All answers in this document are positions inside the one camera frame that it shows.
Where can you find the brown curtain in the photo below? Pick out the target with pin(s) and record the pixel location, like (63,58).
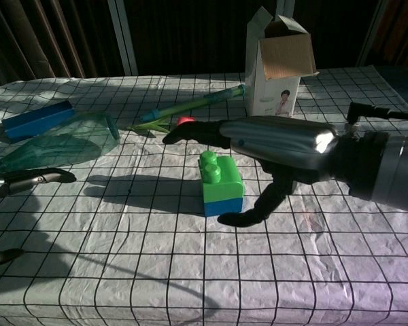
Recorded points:
(404,30)
(37,37)

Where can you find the artificial flower with pink bud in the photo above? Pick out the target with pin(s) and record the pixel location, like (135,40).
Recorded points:
(149,128)

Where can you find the white window frame post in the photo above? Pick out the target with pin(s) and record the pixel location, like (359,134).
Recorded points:
(124,37)
(283,6)
(372,34)

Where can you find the green toy building block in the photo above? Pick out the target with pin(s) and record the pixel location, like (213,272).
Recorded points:
(222,180)

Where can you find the green tube with blue ends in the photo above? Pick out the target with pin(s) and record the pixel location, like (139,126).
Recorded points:
(190,103)

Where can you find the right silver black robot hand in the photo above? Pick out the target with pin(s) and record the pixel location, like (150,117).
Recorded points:
(275,136)

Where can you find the blue toy building block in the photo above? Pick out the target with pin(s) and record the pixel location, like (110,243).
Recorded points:
(224,208)

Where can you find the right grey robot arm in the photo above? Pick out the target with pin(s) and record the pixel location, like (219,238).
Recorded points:
(387,169)

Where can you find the open white carton box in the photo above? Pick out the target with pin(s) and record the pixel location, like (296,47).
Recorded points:
(275,91)

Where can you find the white black grid tablecloth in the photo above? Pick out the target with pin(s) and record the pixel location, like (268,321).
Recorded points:
(190,271)

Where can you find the blue plastic tray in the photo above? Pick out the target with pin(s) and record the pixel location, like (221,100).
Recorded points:
(34,122)

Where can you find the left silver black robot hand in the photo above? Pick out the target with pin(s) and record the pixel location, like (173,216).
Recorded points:
(30,179)

